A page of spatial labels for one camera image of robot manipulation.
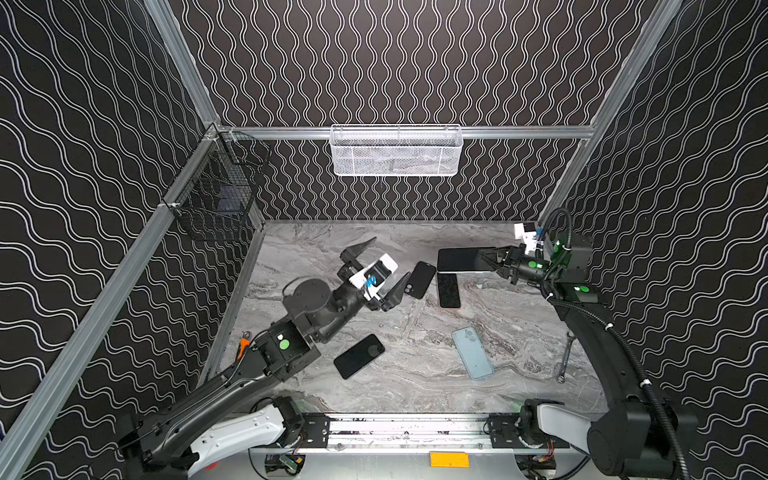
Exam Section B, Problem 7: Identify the black phone case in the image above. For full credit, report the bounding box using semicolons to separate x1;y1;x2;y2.
405;261;437;300

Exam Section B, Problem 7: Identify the white phone face down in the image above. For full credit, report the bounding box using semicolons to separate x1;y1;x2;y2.
437;247;482;274

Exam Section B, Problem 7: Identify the black phone purple edge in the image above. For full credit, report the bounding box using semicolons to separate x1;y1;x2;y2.
437;273;461;309

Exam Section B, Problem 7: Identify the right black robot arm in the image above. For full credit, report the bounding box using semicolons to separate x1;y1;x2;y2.
479;235;697;479

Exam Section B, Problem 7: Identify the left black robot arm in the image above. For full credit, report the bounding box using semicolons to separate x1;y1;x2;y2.
117;240;409;479

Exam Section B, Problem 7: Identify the black phone screen up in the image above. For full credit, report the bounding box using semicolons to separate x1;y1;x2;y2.
333;334;385;380

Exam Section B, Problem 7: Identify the light blue phone case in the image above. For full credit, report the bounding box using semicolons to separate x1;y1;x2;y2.
452;327;494;380

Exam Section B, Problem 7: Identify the silver spanner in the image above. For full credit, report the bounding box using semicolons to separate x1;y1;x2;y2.
556;331;576;384

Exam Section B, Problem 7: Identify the orange adjustable wrench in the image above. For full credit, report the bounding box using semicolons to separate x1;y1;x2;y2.
236;331;252;361

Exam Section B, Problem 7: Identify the yellow block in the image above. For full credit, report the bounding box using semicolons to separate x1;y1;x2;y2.
429;452;470;469

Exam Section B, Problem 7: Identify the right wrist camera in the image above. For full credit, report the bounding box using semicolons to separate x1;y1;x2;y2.
513;222;541;256

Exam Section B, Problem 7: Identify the white wire mesh basket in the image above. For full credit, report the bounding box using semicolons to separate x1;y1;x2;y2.
329;124;464;177

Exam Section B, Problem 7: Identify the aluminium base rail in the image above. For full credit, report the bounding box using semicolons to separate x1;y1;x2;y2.
288;413;586;454

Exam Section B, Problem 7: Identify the black wire basket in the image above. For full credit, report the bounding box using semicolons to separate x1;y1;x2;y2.
170;132;274;243

